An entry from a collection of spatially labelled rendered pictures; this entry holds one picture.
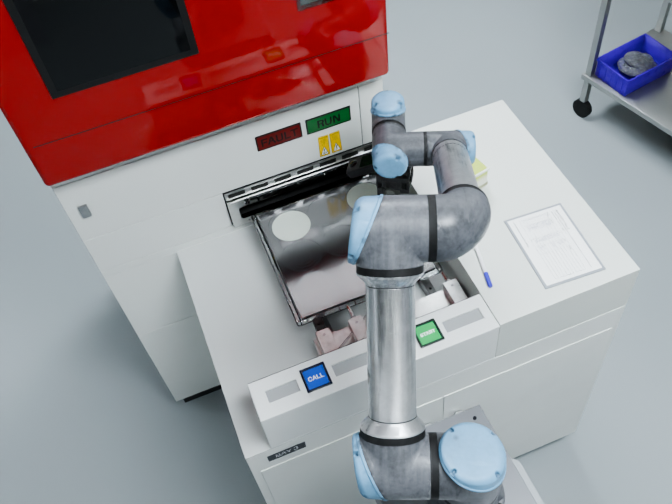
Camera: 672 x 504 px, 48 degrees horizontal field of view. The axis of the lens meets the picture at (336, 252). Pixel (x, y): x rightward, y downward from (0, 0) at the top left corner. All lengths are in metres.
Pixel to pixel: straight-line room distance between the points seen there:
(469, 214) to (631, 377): 1.62
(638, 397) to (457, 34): 2.03
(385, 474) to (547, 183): 0.90
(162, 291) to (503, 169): 0.99
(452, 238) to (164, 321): 1.23
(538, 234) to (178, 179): 0.87
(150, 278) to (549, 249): 1.05
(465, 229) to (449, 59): 2.58
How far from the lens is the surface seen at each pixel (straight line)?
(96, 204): 1.88
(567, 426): 2.47
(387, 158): 1.59
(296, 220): 1.94
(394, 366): 1.29
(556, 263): 1.78
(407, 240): 1.24
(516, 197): 1.89
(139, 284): 2.13
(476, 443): 1.36
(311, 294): 1.80
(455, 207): 1.25
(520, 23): 4.03
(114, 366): 2.92
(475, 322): 1.68
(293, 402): 1.60
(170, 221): 1.97
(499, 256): 1.78
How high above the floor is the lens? 2.39
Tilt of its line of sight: 53 degrees down
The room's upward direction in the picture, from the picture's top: 8 degrees counter-clockwise
